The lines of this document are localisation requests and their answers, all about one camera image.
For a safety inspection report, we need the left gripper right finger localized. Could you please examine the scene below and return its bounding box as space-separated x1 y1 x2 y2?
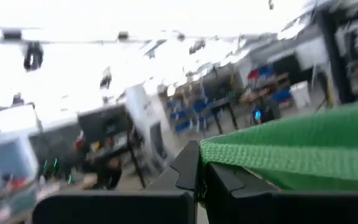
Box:
203 161 358 224

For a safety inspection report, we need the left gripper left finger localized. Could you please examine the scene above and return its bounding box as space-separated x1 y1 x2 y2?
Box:
31 139 202 224

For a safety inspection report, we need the green elastic bandage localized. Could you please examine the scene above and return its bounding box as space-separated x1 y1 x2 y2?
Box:
199 99 358 192

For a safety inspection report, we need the person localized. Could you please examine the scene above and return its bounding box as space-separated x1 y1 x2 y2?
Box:
94 154 124 190

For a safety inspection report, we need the large black screen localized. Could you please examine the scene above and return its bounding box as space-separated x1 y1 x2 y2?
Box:
77 104 134 144

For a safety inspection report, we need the black computer tower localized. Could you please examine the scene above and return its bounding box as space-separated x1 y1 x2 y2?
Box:
249 98 280 125

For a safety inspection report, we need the white square pillar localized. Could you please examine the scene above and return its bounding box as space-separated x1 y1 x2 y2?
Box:
125 83 181 167

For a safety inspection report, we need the blue storage bins shelf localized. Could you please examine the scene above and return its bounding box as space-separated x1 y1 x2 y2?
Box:
165 91 213 135

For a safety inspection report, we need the white bucket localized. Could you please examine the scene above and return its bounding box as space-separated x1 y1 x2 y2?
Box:
290 80 313 110

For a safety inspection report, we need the blue crate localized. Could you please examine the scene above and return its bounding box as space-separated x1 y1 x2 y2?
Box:
271 88 292 103

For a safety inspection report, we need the black work table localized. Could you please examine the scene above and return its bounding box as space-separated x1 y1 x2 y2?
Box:
209 96 239 135

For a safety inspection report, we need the black vertical post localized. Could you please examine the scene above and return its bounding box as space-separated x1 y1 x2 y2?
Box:
318 8 356 105

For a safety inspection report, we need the black ceiling camera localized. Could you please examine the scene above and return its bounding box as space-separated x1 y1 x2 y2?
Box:
22 41 45 72

